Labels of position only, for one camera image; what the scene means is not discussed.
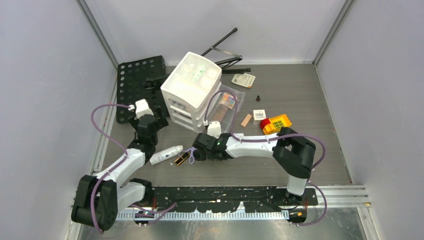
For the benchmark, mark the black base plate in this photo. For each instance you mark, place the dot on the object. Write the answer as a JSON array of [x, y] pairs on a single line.
[[224, 199]]

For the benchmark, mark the purple eyelash curler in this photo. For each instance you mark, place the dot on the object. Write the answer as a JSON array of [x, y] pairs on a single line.
[[189, 151]]

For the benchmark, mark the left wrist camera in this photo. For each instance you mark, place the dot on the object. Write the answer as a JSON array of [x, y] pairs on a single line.
[[140, 108]]

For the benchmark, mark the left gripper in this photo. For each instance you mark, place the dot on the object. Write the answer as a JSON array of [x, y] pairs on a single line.
[[160, 122]]

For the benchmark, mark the large white spray bottle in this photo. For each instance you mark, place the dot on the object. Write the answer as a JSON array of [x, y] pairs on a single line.
[[165, 154]]

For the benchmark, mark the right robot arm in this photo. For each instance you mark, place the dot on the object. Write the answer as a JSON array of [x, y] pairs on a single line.
[[294, 152]]

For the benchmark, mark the colorful eyeshadow palette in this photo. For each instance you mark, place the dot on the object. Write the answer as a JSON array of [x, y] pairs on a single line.
[[227, 100]]

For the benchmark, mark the nude eyeshadow palette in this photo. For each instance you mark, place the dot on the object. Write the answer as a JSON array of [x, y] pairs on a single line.
[[219, 113]]

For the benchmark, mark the white sachet packet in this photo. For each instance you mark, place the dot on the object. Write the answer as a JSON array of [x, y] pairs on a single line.
[[244, 80]]

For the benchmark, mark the white barcode packet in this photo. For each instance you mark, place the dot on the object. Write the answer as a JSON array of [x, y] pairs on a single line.
[[258, 116]]

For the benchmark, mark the black music stand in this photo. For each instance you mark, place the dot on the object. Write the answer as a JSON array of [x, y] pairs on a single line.
[[142, 79]]

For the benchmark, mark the black round jar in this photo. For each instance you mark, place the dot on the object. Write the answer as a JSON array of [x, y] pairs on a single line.
[[198, 155]]

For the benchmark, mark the yellow red toy block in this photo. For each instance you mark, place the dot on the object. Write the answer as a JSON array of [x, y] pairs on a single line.
[[274, 124]]

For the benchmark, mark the beige concealer stick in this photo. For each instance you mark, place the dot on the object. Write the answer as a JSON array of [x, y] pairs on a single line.
[[246, 120]]

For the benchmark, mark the black gold lipstick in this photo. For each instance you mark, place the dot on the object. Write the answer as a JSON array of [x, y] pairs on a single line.
[[181, 159]]

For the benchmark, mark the white plastic drawer organizer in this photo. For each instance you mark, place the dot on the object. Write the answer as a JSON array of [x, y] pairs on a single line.
[[192, 92]]

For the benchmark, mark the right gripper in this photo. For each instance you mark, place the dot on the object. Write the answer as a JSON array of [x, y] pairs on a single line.
[[210, 156]]

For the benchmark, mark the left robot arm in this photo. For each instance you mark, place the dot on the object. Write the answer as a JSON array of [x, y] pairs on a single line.
[[101, 197]]

